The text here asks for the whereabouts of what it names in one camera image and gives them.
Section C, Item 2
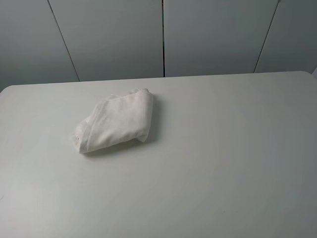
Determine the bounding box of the white towel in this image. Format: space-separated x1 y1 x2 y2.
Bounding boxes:
71 89 154 154

